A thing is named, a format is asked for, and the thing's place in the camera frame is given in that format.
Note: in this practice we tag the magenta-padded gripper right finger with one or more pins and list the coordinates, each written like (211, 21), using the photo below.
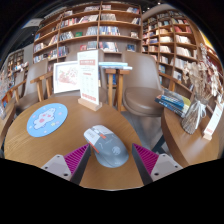
(146, 158)

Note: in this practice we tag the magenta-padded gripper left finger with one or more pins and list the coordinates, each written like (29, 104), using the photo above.
(77, 159)

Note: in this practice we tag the grey computer mouse orange accents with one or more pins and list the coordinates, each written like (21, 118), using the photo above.
(108, 148)

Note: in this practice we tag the round light blue mouse pad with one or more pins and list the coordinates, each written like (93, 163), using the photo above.
(46, 120)

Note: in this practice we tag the round wooden side table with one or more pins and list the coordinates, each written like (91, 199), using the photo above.
(186, 146)
(6, 125)

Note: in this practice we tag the small white table sign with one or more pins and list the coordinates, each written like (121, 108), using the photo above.
(213, 123)

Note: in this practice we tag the glass vase with dried flowers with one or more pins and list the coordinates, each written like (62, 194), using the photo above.
(196, 100)

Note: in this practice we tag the white framed flower picture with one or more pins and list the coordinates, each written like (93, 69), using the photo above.
(66, 77)

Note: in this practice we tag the white sign in wooden base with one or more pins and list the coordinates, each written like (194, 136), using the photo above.
(88, 75)

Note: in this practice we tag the small distant bookshelf unit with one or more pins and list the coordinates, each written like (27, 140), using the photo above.
(16, 63)

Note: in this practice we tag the tall wooden bookshelf unit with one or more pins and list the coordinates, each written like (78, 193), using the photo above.
(173, 40)

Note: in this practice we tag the white hanging ceiling sign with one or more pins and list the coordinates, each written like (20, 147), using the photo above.
(32, 23)

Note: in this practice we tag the yellow wall poster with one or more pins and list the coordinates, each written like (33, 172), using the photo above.
(206, 41)

